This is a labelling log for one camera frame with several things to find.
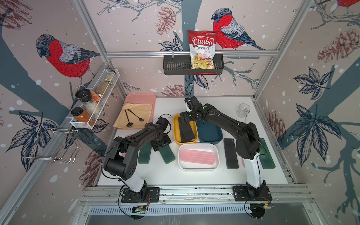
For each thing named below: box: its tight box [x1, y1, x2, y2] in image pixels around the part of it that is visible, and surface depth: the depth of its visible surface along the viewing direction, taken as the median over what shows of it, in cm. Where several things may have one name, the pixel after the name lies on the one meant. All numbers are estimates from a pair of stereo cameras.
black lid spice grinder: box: [75, 88, 102, 115], surface depth 67 cm
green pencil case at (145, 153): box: [137, 142, 152, 164], surface depth 88 cm
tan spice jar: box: [96, 70, 117, 98], surface depth 81 cm
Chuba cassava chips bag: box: [187, 30, 218, 70], surface depth 85 cm
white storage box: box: [178, 143, 220, 172], surface depth 86 cm
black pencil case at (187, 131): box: [180, 111, 195, 142], surface depth 94 cm
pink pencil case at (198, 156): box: [180, 149, 217, 165], surface depth 88 cm
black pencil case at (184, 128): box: [178, 117, 190, 143], surface depth 96 cm
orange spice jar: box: [70, 106, 96, 127], surface depth 63 cm
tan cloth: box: [112, 102, 153, 130], surface depth 111 cm
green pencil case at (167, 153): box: [158, 144, 176, 165], surface depth 87 cm
